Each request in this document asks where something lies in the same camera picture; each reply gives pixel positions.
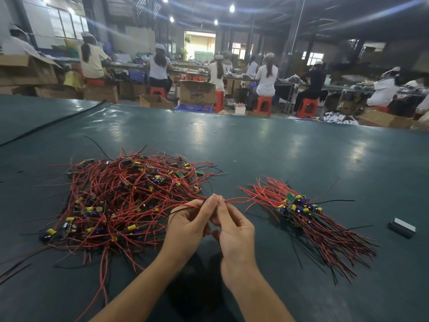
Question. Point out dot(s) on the person's right hand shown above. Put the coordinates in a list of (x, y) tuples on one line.
[(236, 241)]

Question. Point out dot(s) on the person's left hand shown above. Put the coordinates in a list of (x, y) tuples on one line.
[(184, 231)]

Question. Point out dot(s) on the person's left forearm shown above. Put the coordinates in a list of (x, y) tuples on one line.
[(137, 295)]

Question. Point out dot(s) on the blue plastic crate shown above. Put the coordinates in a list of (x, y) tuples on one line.
[(195, 108)]

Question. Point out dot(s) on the red plastic stool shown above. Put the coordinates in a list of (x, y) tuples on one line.
[(382, 109), (308, 108), (219, 101), (264, 105), (158, 91), (96, 82)]

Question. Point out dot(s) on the dark green table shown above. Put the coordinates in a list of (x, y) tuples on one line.
[(348, 157)]

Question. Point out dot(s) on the heap of black white items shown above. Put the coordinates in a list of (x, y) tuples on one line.
[(340, 118)]

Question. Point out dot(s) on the small black grey block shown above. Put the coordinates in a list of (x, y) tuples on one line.
[(402, 228)]

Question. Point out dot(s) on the yellow sack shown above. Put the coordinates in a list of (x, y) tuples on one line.
[(74, 80)]

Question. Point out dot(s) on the large open cardboard box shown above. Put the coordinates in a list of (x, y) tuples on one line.
[(28, 70)]

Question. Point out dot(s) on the grid window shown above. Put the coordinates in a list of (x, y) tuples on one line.
[(67, 23)]

